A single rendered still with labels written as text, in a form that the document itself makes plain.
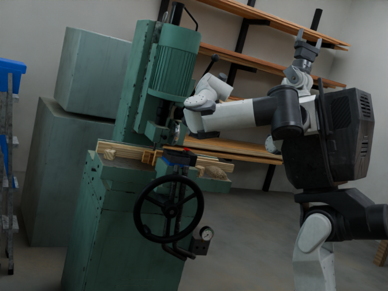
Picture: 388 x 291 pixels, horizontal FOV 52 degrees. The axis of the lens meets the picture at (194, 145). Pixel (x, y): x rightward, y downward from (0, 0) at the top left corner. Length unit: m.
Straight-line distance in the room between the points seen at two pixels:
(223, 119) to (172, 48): 0.56
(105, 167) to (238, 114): 0.64
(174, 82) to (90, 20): 2.38
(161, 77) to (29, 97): 2.41
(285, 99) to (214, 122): 0.23
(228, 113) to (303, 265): 0.58
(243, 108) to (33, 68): 2.93
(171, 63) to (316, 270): 0.97
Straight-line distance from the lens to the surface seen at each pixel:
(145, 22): 1.97
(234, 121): 1.24
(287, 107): 1.22
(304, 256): 1.44
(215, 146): 4.20
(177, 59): 1.71
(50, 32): 3.94
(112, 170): 1.64
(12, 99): 2.23
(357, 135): 1.32
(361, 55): 5.44
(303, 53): 1.84
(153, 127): 1.78
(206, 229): 1.82
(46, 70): 3.96
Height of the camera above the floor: 1.37
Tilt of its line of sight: 11 degrees down
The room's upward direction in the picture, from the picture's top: 14 degrees clockwise
